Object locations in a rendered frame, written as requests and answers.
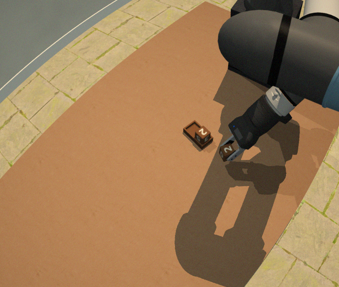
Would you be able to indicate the brown wooden tray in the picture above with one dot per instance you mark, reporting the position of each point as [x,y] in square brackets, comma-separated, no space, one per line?
[190,129]

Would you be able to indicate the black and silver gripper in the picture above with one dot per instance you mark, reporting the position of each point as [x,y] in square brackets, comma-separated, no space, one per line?
[259,118]

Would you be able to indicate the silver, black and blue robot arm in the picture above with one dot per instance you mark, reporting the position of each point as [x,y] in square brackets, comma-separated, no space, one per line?
[298,56]

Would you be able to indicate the brown calendar cube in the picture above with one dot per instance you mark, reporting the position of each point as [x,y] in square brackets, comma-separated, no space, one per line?
[202,134]
[225,151]

